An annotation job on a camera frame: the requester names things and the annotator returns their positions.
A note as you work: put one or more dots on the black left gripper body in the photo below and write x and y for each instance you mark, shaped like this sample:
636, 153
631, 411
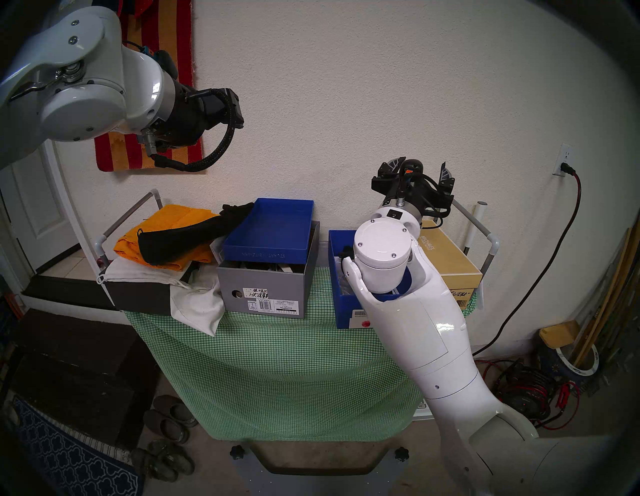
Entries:
195, 115

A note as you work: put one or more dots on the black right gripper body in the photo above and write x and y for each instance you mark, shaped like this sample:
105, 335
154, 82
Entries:
415, 187

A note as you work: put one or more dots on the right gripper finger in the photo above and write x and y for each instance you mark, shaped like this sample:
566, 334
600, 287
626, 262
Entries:
387, 175
446, 181

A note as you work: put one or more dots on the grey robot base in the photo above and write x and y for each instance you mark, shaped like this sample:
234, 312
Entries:
250, 477

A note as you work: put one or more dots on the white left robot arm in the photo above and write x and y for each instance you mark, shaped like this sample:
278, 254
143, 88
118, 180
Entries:
75, 85

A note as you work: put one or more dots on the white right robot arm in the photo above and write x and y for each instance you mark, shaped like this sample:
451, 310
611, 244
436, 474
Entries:
425, 325

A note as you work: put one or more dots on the tan shoe box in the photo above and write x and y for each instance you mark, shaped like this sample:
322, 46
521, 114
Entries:
450, 260

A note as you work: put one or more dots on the blue shoe box lid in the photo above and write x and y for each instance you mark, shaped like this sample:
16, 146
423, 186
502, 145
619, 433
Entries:
272, 232

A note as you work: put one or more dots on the blue shoe box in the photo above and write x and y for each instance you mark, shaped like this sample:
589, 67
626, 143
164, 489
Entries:
345, 310

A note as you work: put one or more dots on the grey shoe box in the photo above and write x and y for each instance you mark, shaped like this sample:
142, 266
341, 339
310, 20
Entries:
265, 287

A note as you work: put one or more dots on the black shoe box lid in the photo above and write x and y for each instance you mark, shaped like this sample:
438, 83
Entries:
75, 292

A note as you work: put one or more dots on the dark grey floor shoe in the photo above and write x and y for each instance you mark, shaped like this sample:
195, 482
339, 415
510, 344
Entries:
172, 457
175, 410
152, 466
165, 426

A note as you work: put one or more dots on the white plastic pipe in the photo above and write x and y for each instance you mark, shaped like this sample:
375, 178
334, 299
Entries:
475, 225

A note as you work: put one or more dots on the orange cloth bag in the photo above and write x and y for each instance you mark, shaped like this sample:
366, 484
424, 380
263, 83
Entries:
165, 220

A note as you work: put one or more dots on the white paper sheet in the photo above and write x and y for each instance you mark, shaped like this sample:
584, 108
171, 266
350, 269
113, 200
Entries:
216, 250

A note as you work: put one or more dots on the white cloth bag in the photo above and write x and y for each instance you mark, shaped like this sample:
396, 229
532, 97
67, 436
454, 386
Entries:
197, 302

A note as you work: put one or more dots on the white door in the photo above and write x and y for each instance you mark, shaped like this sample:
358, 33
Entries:
35, 220

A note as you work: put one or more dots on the bundle of wooden sticks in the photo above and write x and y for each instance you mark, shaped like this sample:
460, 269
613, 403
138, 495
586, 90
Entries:
615, 295

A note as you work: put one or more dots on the green checkered tablecloth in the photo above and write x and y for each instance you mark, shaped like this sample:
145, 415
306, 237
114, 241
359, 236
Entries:
300, 370

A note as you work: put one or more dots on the white floor scale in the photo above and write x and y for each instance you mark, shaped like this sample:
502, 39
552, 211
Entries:
421, 411

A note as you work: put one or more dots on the blue white bucket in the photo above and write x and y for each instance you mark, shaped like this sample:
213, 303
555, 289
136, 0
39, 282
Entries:
575, 367

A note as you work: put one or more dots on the black round knob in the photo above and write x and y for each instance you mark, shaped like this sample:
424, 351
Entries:
401, 454
237, 452

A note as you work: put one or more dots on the dark wooden cabinet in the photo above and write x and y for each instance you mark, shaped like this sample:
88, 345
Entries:
75, 365

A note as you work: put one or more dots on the blue patterned rug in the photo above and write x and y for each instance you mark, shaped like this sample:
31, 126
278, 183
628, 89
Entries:
75, 457

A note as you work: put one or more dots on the grey cart rail pipe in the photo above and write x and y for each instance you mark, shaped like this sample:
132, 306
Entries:
475, 222

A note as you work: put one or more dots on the red yellow striped wall cloth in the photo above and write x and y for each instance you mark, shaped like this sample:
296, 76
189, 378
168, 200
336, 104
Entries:
180, 45

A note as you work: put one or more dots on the white wall outlet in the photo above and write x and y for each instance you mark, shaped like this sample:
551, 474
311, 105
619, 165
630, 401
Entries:
562, 155

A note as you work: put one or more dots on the white metal rack frame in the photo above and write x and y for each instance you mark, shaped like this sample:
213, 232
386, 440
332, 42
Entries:
122, 220

